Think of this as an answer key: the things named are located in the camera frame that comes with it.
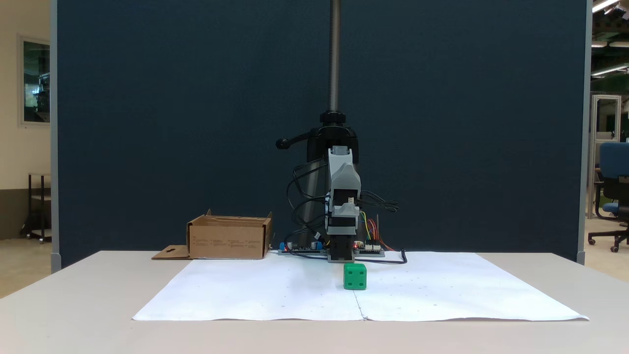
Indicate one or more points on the black stand clamp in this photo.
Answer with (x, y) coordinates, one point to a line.
(339, 132)

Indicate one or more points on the black lead with white plug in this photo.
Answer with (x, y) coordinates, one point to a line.
(393, 261)

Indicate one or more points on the black trolley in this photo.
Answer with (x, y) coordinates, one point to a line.
(37, 206)

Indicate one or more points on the white paper sheet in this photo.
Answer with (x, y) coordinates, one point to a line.
(275, 295)

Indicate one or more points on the framed wall window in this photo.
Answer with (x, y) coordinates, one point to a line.
(36, 81)

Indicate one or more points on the dark blue partition panel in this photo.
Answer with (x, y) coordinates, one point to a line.
(172, 123)

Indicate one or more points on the blue office chair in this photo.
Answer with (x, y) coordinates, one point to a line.
(614, 182)

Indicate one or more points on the brown cardboard box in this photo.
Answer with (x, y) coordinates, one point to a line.
(226, 241)

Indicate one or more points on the blue circuit board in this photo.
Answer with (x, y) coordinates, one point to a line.
(300, 248)

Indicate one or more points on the ceiling tube light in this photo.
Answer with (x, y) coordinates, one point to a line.
(609, 70)
(605, 5)

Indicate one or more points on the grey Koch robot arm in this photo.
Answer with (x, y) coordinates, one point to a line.
(344, 172)

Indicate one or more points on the threaded metal pole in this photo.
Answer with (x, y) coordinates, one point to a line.
(334, 54)

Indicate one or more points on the green dice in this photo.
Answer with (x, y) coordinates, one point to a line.
(355, 277)

